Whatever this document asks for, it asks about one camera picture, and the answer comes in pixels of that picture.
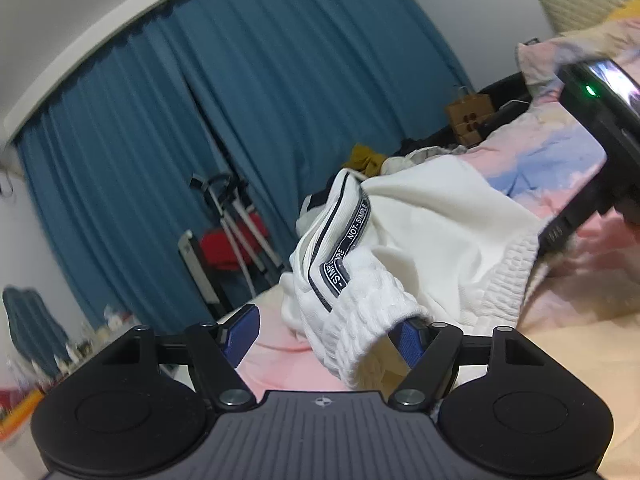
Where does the white knit jacket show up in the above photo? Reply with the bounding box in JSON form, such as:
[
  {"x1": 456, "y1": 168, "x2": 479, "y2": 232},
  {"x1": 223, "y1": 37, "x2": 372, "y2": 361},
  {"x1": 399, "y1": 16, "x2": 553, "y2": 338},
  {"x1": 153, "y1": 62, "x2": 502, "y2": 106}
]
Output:
[{"x1": 281, "y1": 155, "x2": 549, "y2": 391}]

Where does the pile of white clothes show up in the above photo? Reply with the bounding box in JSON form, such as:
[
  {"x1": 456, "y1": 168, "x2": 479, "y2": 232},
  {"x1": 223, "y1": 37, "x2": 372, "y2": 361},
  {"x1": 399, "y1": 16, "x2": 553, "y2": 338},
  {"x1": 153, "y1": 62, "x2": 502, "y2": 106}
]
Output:
[{"x1": 380, "y1": 145, "x2": 468, "y2": 176}]

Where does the black framed panel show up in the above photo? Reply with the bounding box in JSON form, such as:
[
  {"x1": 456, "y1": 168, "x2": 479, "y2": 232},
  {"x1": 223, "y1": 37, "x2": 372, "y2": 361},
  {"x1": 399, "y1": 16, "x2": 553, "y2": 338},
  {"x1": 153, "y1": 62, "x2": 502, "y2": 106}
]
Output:
[{"x1": 178, "y1": 230, "x2": 224, "y2": 320}]

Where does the silver tripod stand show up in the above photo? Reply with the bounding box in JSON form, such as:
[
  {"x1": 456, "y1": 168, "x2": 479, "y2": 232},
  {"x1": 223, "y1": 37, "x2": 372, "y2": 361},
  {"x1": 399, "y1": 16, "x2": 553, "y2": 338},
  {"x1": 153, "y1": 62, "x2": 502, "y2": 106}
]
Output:
[{"x1": 189, "y1": 174, "x2": 284, "y2": 311}]

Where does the red cloth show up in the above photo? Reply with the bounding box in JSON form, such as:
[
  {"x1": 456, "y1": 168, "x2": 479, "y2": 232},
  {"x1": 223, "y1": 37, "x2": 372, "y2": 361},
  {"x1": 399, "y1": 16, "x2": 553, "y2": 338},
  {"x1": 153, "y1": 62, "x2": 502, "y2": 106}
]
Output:
[{"x1": 198, "y1": 221, "x2": 265, "y2": 272}]

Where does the brown paper bag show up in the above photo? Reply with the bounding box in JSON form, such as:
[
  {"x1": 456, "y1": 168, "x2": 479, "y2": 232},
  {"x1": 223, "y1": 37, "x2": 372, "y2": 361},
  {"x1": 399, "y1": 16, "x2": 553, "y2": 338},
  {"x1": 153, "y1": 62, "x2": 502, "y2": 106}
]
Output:
[{"x1": 445, "y1": 86, "x2": 495, "y2": 148}]

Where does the pastel tie-dye bed sheet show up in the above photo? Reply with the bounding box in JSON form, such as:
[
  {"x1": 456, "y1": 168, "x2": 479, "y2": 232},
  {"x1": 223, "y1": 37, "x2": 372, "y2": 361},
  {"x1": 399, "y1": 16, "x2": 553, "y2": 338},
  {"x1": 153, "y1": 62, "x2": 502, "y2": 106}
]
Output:
[{"x1": 219, "y1": 4, "x2": 640, "y2": 480}]

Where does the mustard yellow garment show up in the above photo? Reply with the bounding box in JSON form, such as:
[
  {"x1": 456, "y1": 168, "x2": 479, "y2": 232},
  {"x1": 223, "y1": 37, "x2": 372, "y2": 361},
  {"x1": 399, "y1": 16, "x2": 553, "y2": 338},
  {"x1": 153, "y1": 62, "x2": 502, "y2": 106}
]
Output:
[{"x1": 343, "y1": 144, "x2": 387, "y2": 178}]

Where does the blue curtain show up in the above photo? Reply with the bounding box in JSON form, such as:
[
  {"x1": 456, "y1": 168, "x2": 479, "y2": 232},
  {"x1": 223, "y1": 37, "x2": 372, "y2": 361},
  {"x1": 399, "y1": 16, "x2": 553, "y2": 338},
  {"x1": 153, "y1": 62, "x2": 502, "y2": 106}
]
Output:
[{"x1": 17, "y1": 0, "x2": 468, "y2": 333}]

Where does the white curtain rail box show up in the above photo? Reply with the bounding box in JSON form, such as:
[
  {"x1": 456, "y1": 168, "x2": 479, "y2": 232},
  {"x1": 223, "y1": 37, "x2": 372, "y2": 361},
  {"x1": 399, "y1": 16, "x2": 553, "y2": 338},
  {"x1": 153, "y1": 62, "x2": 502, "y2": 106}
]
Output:
[{"x1": 1, "y1": 0, "x2": 166, "y2": 144}]

